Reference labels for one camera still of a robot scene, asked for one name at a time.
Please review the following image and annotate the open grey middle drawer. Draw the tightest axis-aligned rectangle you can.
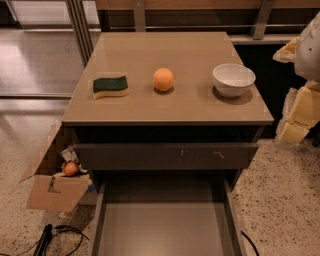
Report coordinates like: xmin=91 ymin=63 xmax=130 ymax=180
xmin=88 ymin=176 xmax=247 ymax=256

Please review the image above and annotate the grey top drawer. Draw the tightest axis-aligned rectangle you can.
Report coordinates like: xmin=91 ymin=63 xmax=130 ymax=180
xmin=74 ymin=143 xmax=258 ymax=171

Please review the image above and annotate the black cable on floor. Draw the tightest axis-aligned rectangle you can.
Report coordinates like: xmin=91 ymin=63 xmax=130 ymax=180
xmin=0 ymin=225 xmax=90 ymax=256

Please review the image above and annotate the orange fruit in box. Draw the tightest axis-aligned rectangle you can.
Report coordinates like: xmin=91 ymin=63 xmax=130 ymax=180
xmin=63 ymin=162 xmax=79 ymax=177

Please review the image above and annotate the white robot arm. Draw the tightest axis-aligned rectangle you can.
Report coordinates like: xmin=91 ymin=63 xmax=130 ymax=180
xmin=273 ymin=13 xmax=320 ymax=145

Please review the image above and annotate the black cable right floor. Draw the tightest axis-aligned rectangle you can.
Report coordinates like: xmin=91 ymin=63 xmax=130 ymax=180
xmin=240 ymin=230 xmax=261 ymax=256

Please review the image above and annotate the grey drawer cabinet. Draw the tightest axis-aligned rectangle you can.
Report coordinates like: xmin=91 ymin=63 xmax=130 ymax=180
xmin=61 ymin=31 xmax=275 ymax=256

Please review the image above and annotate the green yellow sponge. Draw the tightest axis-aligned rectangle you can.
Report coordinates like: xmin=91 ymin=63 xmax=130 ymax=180
xmin=93 ymin=76 xmax=129 ymax=100

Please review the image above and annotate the white ceramic bowl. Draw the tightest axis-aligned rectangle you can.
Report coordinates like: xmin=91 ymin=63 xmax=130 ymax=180
xmin=212 ymin=63 xmax=256 ymax=98

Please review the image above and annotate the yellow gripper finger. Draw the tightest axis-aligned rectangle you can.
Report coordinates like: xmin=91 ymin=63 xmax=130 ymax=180
xmin=273 ymin=37 xmax=299 ymax=63
xmin=276 ymin=81 xmax=320 ymax=145

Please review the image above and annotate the crumpled wrapper in box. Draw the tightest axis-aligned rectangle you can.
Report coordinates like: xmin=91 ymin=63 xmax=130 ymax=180
xmin=60 ymin=146 xmax=88 ymax=175

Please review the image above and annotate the cardboard box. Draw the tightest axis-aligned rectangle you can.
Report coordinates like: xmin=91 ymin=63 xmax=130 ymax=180
xmin=20 ymin=122 xmax=97 ymax=212

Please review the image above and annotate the orange fruit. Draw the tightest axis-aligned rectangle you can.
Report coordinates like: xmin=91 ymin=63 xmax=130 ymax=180
xmin=153 ymin=68 xmax=174 ymax=92
xmin=63 ymin=162 xmax=79 ymax=177

